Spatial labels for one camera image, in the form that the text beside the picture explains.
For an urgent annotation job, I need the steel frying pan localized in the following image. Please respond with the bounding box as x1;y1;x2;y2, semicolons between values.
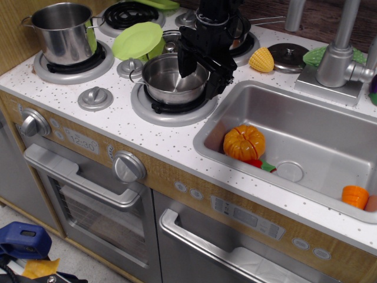
228;14;287;50

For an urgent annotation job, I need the silver stovetop knob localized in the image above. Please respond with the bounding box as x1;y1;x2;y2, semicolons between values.
175;11;196;29
117;58;144;80
78;87;114;111

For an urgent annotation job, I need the dark steel lid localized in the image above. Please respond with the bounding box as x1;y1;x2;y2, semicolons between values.
268;43;309;74

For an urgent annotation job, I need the silver stovetop knob front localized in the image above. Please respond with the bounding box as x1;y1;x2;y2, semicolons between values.
78;87;114;111

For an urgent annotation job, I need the blue plastic clamp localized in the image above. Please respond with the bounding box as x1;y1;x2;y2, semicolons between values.
1;222;52;259

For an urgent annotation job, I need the green toy leafy vegetable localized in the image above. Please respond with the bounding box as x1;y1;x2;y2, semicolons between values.
303;46;367;67

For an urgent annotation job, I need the purple toy eggplant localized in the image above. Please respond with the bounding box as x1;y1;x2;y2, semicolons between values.
368;77;377;106

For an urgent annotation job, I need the silver sink basin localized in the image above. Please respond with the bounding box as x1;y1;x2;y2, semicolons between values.
193;81;376;223

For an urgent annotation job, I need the red green toy pepper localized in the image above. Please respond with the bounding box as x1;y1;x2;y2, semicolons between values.
246;159;276;173

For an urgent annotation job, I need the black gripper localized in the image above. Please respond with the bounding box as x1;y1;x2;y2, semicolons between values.
177;19;237;99

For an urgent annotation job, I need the front left stove burner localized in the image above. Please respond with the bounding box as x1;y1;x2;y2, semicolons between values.
34;41;114;85

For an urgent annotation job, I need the yellow cloth scrap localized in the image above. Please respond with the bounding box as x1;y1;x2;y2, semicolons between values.
22;258;60;279

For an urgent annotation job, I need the silver stovetop knob middle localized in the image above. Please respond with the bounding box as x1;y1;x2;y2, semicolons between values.
117;58;144;80

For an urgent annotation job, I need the back right stove burner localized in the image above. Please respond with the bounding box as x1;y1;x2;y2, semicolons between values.
230;32;260;67

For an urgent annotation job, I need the front right stove burner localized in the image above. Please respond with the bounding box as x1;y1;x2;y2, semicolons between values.
130;84;218;127

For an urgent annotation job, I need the oven dial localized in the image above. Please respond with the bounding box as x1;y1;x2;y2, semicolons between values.
20;108;51;137
112;150;147;183

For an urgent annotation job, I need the silver toy faucet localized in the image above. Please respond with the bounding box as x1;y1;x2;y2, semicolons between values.
295;1;376;107

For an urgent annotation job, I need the toy dishwasher door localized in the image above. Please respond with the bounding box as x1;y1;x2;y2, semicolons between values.
154;192;337;282

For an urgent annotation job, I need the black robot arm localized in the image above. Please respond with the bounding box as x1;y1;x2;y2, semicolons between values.
178;1;244;100

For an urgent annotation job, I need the yellow toy corn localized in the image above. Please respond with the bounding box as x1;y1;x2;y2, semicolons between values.
249;47;275;73

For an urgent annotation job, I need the back left stove burner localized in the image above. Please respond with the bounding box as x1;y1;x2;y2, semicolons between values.
98;1;166;38

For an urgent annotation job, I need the orange toy pumpkin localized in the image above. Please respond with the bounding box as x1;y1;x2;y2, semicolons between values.
223;124;266;162

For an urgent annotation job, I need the small steel pot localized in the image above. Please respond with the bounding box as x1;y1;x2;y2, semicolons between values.
128;53;209;106

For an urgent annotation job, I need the toy oven door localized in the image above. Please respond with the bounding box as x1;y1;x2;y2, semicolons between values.
24;143;162;282

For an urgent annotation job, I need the left oven dial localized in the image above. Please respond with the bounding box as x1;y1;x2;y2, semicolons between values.
20;108;51;137

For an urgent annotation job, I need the green plastic plate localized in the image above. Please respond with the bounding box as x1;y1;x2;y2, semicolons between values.
112;22;165;61

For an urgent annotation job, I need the tall steel stock pot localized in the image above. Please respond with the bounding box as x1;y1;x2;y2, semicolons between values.
21;2;105;66

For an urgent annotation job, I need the green plastic tray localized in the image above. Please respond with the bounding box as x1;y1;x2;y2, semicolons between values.
134;0;180;10

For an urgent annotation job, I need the orange toy carrot piece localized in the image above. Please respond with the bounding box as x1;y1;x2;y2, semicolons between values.
342;185;369;210

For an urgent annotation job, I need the silver stovetop knob back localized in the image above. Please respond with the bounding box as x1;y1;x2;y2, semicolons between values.
175;11;196;29

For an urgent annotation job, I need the right oven dial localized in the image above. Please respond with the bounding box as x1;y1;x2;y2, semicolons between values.
112;150;147;183

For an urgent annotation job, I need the stove burner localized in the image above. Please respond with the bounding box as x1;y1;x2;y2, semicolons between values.
130;84;218;127
98;1;166;38
34;41;114;85
230;32;260;67

